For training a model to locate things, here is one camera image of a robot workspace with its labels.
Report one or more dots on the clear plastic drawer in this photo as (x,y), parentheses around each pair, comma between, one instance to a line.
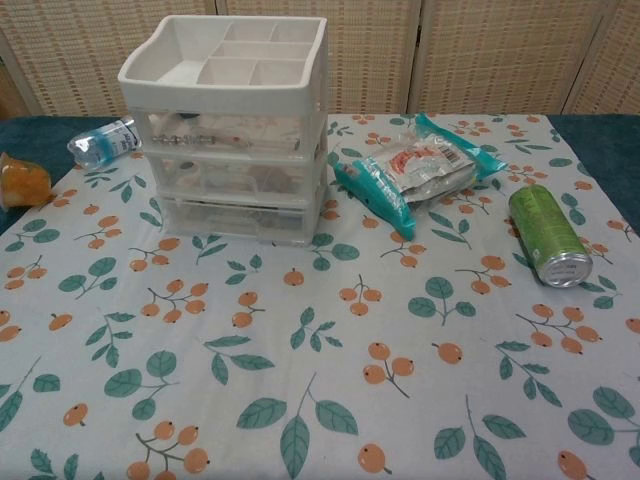
(215,220)
(220,175)
(270,127)

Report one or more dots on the white drawer organizer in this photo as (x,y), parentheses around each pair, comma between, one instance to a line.
(165,97)

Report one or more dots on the floral fruit print tablecloth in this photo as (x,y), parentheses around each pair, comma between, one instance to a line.
(320,350)

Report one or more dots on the teal clear snack bag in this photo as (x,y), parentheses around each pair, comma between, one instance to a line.
(425,165)

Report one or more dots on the beaded pen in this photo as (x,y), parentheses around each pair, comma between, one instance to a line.
(200,140)

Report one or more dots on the green drink can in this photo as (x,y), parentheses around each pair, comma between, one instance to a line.
(545,230)

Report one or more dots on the woven bamboo folding screen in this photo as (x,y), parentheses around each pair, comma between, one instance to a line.
(450,55)

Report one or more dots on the clear plastic water bottle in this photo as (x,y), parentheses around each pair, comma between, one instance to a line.
(97,145)

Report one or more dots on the orange jelly cup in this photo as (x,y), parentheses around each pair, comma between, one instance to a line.
(22,182)

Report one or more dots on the dark teal table cover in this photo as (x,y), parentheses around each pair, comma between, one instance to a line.
(30,135)

